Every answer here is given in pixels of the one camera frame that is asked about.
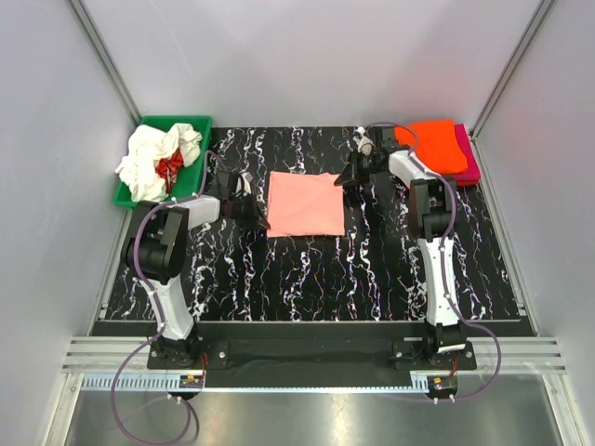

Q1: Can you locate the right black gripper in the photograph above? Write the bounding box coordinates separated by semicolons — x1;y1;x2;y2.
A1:
334;150;383;189

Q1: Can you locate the salmon pink t-shirt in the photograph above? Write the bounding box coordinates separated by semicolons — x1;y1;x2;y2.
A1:
267;171;345;238

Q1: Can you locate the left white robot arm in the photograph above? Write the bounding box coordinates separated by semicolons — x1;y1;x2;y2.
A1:
121;171;270;368

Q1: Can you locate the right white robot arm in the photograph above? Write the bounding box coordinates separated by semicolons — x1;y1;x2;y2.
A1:
335;123;467;369

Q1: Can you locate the green plastic bin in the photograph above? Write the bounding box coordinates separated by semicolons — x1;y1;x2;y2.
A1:
113;115;212;209

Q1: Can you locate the orange folded t-shirt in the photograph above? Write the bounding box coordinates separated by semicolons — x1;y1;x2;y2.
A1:
394;119;468;175

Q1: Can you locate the red crumpled t-shirt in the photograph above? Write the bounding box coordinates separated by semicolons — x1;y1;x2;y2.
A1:
156;150;184;194

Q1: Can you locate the magenta folded t-shirt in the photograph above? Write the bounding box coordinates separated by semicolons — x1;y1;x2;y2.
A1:
452;124;482;187

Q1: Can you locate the white crumpled t-shirt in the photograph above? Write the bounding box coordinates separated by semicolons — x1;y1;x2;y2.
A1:
115;123;204;203

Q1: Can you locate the white slotted cable duct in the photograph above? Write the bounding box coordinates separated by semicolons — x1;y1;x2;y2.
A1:
83;372;429;393

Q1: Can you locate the left aluminium frame post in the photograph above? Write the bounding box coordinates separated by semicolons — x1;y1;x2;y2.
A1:
65;0;141;125

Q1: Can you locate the aluminium frame post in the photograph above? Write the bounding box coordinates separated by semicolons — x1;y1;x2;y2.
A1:
469;0;557;140
65;0;141;125

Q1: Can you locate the right aluminium frame post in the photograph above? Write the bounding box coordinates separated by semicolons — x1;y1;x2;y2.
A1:
469;0;557;140

